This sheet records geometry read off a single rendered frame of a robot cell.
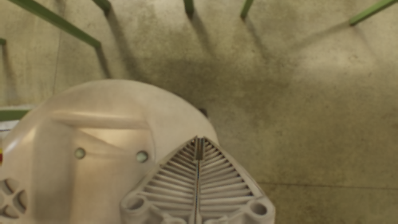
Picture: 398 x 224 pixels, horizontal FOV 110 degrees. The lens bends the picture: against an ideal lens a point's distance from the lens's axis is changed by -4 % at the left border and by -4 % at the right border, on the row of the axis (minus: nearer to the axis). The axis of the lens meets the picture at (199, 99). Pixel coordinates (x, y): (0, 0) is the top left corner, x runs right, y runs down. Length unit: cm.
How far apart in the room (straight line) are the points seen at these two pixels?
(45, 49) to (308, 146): 133
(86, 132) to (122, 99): 16
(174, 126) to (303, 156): 64
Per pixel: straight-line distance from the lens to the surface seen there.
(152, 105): 34
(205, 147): 17
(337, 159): 93
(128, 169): 45
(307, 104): 82
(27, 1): 68
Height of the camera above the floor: 67
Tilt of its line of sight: 87 degrees down
